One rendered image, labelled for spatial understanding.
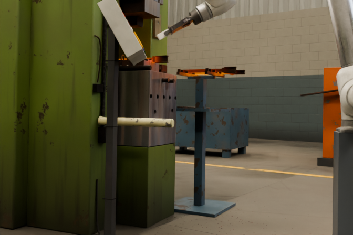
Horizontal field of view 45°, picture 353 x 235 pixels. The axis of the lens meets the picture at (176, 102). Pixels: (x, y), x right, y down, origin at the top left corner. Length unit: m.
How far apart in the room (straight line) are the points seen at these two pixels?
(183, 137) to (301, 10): 5.04
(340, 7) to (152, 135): 1.25
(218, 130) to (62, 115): 3.98
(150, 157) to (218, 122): 3.73
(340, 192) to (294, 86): 8.16
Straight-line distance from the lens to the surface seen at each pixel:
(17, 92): 2.55
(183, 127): 6.41
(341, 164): 2.03
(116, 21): 1.96
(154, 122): 2.19
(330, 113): 5.71
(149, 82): 2.48
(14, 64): 2.56
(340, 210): 2.06
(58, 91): 2.47
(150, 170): 2.52
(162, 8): 3.13
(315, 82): 9.99
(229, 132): 6.12
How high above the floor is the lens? 0.70
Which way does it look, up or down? 1 degrees up
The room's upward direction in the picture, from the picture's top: 1 degrees clockwise
